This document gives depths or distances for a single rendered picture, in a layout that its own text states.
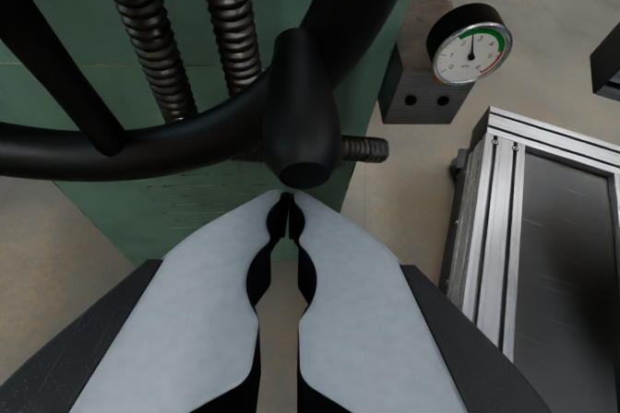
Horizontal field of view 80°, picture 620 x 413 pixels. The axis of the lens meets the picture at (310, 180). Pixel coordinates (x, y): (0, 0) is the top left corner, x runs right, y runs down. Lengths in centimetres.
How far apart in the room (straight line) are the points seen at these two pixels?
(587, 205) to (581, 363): 33
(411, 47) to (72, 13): 31
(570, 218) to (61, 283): 109
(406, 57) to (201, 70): 20
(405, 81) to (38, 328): 87
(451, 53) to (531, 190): 62
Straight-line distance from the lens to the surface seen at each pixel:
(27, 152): 23
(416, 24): 44
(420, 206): 104
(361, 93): 44
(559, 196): 95
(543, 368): 78
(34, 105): 51
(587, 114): 155
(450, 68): 35
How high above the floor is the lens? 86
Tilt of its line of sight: 58 degrees down
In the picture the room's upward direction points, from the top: 9 degrees clockwise
